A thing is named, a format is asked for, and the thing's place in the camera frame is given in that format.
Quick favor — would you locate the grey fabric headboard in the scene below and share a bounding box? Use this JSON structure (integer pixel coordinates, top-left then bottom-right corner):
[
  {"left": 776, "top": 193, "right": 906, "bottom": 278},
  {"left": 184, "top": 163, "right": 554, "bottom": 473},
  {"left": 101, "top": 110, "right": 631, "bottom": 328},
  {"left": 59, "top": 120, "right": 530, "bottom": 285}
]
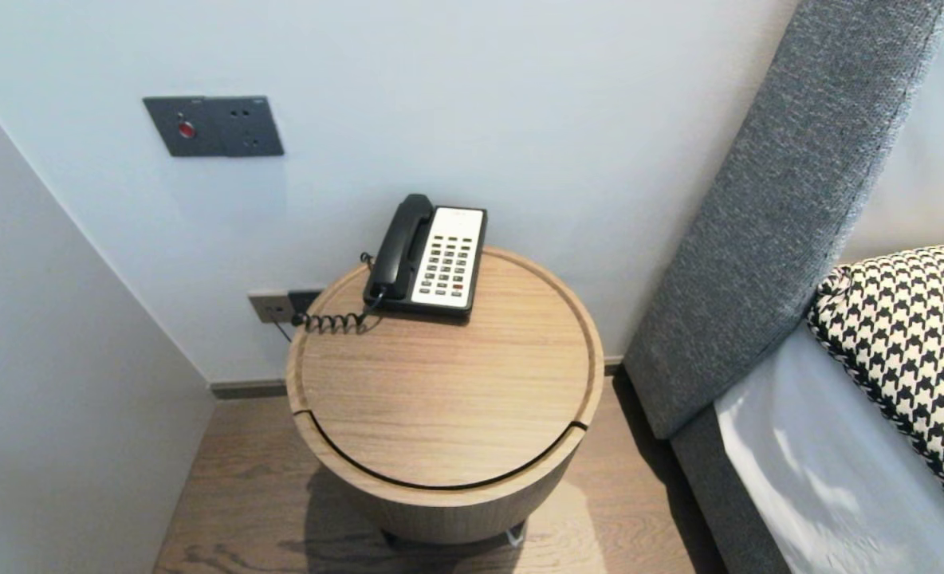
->
[{"left": 623, "top": 0, "right": 944, "bottom": 441}]

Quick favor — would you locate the dark grey wall socket plate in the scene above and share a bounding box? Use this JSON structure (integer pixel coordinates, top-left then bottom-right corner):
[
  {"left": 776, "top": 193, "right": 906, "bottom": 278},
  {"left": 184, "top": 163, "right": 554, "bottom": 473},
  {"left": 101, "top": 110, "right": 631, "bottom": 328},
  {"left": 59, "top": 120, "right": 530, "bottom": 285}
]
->
[{"left": 203, "top": 96, "right": 285, "bottom": 157}]

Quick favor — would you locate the round wooden side table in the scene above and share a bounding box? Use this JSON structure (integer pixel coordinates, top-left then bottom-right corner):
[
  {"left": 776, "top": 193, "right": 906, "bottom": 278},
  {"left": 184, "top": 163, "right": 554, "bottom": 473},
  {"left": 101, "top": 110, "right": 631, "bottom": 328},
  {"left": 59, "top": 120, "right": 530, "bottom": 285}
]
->
[{"left": 285, "top": 246, "right": 607, "bottom": 549}]

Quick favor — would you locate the black telephone handset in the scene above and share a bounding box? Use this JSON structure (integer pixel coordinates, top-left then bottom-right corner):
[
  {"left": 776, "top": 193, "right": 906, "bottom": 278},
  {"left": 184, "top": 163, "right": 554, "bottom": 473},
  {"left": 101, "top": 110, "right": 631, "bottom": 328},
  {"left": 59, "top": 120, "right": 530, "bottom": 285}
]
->
[{"left": 368, "top": 194, "right": 435, "bottom": 301}]

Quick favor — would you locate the small grey wall outlet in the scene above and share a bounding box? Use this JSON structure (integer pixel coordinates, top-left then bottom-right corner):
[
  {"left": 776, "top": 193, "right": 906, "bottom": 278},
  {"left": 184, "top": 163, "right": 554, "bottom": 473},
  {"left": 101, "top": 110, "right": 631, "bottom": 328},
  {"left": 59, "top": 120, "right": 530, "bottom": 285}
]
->
[{"left": 248, "top": 292, "right": 296, "bottom": 324}]

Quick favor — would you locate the curved-front wooden drawer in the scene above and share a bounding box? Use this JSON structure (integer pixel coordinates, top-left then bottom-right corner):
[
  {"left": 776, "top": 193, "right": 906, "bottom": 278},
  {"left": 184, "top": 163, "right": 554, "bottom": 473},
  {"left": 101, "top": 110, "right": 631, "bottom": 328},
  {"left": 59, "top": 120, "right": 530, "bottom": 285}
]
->
[{"left": 290, "top": 411, "right": 590, "bottom": 547}]

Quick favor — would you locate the coiled black telephone cord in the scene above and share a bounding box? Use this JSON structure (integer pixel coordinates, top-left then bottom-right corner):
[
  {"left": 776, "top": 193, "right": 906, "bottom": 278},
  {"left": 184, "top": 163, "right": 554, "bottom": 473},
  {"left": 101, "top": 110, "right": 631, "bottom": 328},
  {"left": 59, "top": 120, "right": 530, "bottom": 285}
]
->
[{"left": 291, "top": 252, "right": 385, "bottom": 336}]

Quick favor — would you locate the grey fabric bed frame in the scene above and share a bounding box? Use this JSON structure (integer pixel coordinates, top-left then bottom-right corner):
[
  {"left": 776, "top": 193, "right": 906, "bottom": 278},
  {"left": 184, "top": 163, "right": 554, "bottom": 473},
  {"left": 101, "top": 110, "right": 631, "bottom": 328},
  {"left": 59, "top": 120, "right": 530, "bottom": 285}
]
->
[{"left": 670, "top": 407, "right": 796, "bottom": 574}]

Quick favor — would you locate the black telephone base white keypad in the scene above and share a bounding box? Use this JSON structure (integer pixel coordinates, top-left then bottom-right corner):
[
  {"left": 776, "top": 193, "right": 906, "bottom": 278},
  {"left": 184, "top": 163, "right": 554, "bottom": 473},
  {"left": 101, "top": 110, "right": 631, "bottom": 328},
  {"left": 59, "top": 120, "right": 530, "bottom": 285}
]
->
[{"left": 363, "top": 205, "right": 489, "bottom": 324}]

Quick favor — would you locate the dark grey red-button wall switch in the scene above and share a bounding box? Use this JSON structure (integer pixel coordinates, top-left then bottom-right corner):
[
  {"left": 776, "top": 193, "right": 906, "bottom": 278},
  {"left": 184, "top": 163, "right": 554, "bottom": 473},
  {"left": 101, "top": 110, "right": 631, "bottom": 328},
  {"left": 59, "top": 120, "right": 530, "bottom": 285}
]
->
[{"left": 143, "top": 96, "right": 226, "bottom": 158}]

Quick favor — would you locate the black white houndstooth pillow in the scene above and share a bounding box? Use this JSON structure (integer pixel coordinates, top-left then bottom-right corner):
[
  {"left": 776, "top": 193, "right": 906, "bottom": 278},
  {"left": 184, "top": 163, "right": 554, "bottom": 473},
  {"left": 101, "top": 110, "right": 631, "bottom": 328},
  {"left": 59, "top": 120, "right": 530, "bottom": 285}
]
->
[{"left": 807, "top": 239, "right": 944, "bottom": 543}]

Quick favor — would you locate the white bed sheet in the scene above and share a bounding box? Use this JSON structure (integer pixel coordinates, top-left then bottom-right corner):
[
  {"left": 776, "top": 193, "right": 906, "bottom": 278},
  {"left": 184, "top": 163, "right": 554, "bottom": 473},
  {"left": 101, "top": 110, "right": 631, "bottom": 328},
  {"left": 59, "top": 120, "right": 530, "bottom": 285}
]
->
[{"left": 714, "top": 319, "right": 944, "bottom": 574}]

